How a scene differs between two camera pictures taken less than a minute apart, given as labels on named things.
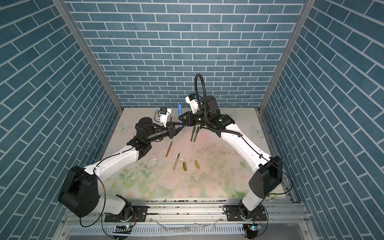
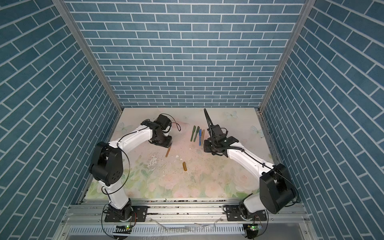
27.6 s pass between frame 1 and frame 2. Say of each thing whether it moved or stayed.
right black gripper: moved
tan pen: moved
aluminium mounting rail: stayed
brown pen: stayed
